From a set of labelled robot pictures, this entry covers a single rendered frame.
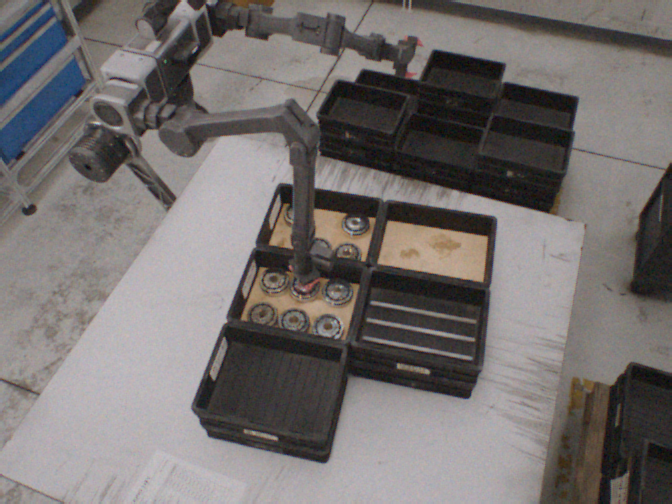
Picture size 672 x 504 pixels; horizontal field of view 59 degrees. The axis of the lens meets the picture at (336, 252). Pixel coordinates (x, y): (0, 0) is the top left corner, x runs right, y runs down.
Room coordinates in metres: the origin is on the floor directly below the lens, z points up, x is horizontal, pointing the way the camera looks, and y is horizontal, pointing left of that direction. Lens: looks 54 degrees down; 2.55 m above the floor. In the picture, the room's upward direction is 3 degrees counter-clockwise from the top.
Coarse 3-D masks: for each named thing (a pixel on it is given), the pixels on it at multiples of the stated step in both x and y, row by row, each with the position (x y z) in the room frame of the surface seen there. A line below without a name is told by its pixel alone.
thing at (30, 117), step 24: (48, 0) 2.95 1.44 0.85; (24, 24) 2.75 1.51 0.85; (48, 24) 2.87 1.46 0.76; (0, 48) 2.57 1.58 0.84; (24, 48) 2.68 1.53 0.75; (48, 48) 2.82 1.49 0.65; (0, 72) 2.52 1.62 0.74; (24, 72) 2.63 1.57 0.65; (72, 72) 2.90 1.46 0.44; (0, 96) 2.46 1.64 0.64; (48, 96) 2.69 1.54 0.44; (72, 96) 2.83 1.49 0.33; (24, 120) 2.50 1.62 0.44; (48, 120) 2.63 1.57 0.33; (0, 144) 2.32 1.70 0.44; (24, 144) 2.44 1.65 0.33
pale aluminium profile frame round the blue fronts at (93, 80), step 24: (72, 24) 3.00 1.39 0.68; (72, 48) 2.91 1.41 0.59; (48, 72) 2.71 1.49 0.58; (96, 72) 3.02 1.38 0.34; (24, 96) 2.53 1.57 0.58; (0, 120) 2.35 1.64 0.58; (72, 144) 2.66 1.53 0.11; (0, 168) 2.23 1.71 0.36; (48, 168) 2.47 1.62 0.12; (0, 192) 2.28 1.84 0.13; (24, 192) 2.27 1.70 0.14; (0, 216) 2.10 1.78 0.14
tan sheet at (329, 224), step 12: (288, 204) 1.49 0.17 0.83; (324, 216) 1.43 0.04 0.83; (336, 216) 1.42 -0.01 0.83; (276, 228) 1.38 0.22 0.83; (288, 228) 1.38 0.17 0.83; (324, 228) 1.37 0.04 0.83; (336, 228) 1.37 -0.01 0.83; (372, 228) 1.36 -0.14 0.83; (276, 240) 1.32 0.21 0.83; (288, 240) 1.32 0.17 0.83; (336, 240) 1.31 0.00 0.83; (348, 240) 1.31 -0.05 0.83; (360, 240) 1.31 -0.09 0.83
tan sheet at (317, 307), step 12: (252, 288) 1.12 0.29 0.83; (252, 300) 1.07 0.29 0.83; (264, 300) 1.07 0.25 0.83; (276, 300) 1.07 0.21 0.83; (288, 300) 1.07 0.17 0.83; (312, 312) 1.02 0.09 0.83; (324, 312) 1.01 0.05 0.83; (336, 312) 1.01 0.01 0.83; (348, 312) 1.01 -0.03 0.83; (312, 324) 0.97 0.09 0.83; (348, 324) 0.96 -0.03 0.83
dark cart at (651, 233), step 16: (656, 192) 1.90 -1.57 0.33; (656, 208) 1.81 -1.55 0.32; (640, 224) 1.83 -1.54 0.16; (656, 224) 1.70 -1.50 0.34; (640, 240) 1.73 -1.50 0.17; (656, 240) 1.59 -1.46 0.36; (640, 256) 1.64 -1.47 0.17; (656, 256) 1.50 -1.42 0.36; (640, 272) 1.51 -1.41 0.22; (656, 272) 1.49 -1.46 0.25; (640, 288) 1.52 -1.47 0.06; (656, 288) 1.47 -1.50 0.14
